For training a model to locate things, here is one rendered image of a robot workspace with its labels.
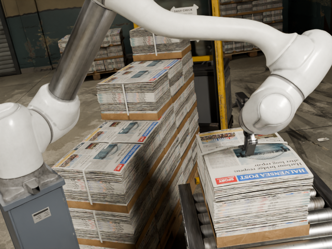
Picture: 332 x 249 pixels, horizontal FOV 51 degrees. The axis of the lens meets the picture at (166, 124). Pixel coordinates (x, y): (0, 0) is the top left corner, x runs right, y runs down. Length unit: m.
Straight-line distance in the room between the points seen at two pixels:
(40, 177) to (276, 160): 0.77
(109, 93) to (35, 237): 1.07
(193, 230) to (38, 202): 0.52
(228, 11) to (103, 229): 5.65
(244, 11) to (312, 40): 6.12
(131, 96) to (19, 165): 1.01
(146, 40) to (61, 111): 1.42
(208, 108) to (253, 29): 2.47
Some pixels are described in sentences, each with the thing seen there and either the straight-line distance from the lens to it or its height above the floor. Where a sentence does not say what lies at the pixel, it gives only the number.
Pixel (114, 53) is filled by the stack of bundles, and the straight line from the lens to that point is 6.79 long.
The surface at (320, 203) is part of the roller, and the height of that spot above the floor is 0.79.
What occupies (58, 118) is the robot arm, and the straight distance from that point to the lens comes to 1.27.
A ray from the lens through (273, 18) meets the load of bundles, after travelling 7.21.
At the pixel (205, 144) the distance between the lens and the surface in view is 1.23.
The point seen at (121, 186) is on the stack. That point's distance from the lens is 1.60.
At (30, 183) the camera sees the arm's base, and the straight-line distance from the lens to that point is 1.21.
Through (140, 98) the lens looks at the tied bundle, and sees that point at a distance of 2.03.
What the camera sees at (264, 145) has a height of 1.03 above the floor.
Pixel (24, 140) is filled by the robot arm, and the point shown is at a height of 1.17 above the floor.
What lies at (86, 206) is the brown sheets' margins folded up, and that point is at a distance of 1.77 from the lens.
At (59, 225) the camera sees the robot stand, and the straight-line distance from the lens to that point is 1.32.
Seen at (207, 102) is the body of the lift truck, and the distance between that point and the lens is 3.29.
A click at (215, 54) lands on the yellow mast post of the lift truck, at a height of 0.97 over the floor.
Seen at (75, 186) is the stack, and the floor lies 0.73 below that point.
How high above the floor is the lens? 1.57
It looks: 22 degrees down
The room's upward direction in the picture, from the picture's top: 8 degrees counter-clockwise
